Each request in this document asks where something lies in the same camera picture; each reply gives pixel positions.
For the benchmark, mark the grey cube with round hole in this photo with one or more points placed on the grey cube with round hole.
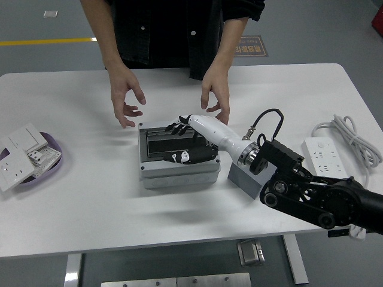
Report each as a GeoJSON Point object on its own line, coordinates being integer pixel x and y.
{"type": "Point", "coordinates": [239, 179]}

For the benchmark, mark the white wall switch panel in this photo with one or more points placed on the white wall switch panel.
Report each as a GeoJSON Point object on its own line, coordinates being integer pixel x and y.
{"type": "Point", "coordinates": [24, 139]}

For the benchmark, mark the white power strip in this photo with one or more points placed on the white power strip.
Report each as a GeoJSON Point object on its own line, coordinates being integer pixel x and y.
{"type": "Point", "coordinates": [323, 155]}

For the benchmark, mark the person's left hand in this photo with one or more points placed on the person's left hand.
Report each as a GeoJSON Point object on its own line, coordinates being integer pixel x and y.
{"type": "Point", "coordinates": [217, 83]}

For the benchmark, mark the yellow floor tape line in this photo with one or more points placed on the yellow floor tape line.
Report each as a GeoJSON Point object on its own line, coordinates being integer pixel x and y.
{"type": "Point", "coordinates": [45, 41]}

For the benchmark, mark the white wall socket panel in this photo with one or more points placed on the white wall socket panel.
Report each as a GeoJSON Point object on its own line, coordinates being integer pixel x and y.
{"type": "Point", "coordinates": [12, 173]}

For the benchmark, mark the metal base plate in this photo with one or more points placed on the metal base plate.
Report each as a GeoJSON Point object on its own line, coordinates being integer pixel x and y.
{"type": "Point", "coordinates": [179, 281]}

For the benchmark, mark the person's left forearm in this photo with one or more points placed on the person's left forearm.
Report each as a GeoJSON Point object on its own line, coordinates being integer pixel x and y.
{"type": "Point", "coordinates": [229, 45]}

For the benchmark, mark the grey junction box with lid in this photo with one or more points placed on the grey junction box with lid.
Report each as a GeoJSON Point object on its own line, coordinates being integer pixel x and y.
{"type": "Point", "coordinates": [179, 175]}

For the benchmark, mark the person's right forearm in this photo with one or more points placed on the person's right forearm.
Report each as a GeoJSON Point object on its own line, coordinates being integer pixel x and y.
{"type": "Point", "coordinates": [104, 39]}

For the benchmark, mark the purple tray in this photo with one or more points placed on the purple tray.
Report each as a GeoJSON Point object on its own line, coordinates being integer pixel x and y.
{"type": "Point", "coordinates": [45, 177]}

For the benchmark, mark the person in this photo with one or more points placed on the person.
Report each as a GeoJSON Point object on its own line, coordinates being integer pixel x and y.
{"type": "Point", "coordinates": [167, 33]}

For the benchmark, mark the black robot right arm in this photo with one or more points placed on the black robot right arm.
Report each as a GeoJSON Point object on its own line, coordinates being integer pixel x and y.
{"type": "Point", "coordinates": [344, 200]}

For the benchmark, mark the white table leg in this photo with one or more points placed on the white table leg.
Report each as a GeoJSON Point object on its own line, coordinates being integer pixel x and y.
{"type": "Point", "coordinates": [296, 260]}
{"type": "Point", "coordinates": [72, 270]}

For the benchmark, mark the silver metal floor box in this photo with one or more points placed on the silver metal floor box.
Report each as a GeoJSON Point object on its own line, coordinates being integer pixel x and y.
{"type": "Point", "coordinates": [250, 253]}

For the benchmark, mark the small metal floor plate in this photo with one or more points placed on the small metal floor plate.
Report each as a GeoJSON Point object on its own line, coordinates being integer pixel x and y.
{"type": "Point", "coordinates": [50, 14]}

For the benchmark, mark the person's right hand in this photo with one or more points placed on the person's right hand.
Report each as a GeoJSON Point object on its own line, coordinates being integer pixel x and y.
{"type": "Point", "coordinates": [121, 86]}

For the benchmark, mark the brown floor sign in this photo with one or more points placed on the brown floor sign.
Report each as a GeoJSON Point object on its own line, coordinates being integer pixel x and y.
{"type": "Point", "coordinates": [254, 48]}

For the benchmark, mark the small white socket module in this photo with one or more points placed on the small white socket module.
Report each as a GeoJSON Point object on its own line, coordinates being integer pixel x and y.
{"type": "Point", "coordinates": [35, 156]}

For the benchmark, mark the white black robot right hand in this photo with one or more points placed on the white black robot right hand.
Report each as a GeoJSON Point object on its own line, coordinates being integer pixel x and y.
{"type": "Point", "coordinates": [215, 131]}

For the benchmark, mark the red object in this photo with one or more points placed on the red object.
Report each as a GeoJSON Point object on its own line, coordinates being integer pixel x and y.
{"type": "Point", "coordinates": [377, 19]}

